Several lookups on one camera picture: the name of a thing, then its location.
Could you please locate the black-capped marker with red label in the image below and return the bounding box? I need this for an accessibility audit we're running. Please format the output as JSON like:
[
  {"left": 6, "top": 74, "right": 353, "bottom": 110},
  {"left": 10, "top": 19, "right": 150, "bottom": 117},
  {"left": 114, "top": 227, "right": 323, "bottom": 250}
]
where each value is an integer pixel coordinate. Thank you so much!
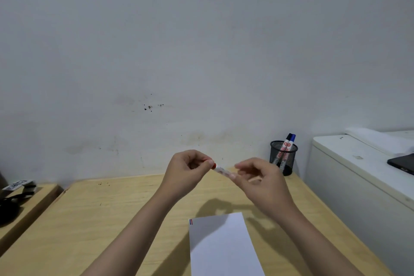
[{"left": 278, "top": 133, "right": 292, "bottom": 167}]

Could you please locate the person's left hand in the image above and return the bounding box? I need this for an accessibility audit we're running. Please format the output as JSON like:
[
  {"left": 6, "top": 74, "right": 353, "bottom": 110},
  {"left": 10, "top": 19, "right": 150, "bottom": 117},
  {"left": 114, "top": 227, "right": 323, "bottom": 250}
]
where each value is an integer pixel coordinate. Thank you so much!
[{"left": 163, "top": 150, "right": 216, "bottom": 197}]

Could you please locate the black flat device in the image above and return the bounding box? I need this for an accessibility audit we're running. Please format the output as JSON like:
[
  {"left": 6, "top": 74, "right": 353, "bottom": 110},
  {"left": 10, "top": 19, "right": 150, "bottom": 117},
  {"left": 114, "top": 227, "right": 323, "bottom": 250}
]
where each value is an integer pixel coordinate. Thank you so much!
[{"left": 387, "top": 153, "right": 414, "bottom": 176}]

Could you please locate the blue-capped marker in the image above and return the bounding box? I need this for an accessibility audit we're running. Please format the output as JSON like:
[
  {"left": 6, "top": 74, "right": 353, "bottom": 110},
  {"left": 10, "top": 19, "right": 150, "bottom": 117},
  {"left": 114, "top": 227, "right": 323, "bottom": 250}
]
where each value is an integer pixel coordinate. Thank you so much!
[{"left": 282, "top": 133, "right": 297, "bottom": 169}]

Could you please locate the person's right forearm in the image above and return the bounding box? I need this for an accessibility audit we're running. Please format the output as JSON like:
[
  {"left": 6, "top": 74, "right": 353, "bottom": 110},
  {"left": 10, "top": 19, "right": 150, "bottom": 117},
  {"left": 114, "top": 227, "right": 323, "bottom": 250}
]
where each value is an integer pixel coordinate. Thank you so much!
[{"left": 265, "top": 205, "right": 367, "bottom": 276}]

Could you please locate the black strap bundle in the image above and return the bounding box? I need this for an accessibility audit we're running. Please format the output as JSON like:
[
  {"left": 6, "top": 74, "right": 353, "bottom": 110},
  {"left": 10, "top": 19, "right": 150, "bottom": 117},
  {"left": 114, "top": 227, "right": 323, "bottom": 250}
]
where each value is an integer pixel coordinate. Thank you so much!
[{"left": 0, "top": 185, "right": 37, "bottom": 226}]

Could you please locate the white paper sheet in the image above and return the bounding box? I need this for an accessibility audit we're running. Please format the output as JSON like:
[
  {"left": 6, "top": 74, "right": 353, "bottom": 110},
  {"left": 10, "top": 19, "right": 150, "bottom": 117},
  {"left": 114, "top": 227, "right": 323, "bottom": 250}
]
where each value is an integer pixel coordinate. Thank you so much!
[{"left": 188, "top": 212, "right": 266, "bottom": 276}]

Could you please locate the person's right hand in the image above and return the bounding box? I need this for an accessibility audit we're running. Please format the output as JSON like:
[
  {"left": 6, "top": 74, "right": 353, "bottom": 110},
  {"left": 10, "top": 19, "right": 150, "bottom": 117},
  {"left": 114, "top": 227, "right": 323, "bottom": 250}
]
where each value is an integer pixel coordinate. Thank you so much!
[{"left": 230, "top": 157, "right": 292, "bottom": 219}]

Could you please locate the white printer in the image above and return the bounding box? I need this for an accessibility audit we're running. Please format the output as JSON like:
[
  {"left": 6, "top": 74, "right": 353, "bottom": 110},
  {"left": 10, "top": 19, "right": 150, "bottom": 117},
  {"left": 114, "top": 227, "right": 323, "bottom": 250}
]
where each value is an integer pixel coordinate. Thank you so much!
[{"left": 305, "top": 128, "right": 414, "bottom": 276}]

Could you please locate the person's left forearm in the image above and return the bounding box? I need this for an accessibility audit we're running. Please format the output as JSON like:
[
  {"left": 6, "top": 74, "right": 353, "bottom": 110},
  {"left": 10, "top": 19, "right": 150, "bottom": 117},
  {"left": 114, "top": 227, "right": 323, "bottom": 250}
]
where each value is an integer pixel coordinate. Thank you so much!
[{"left": 80, "top": 192, "right": 182, "bottom": 276}]

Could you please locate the black mesh pen holder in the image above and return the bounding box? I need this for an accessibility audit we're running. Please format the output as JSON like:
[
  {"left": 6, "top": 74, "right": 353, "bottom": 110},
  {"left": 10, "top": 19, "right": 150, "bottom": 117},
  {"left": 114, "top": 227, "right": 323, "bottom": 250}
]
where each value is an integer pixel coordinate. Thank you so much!
[{"left": 270, "top": 140, "right": 299, "bottom": 177}]

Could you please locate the white marker with red cap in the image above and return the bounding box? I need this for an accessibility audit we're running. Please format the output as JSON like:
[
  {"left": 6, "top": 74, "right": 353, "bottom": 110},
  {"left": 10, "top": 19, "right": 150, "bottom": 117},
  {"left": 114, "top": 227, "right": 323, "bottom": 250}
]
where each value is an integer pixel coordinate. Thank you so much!
[{"left": 211, "top": 162, "right": 237, "bottom": 179}]

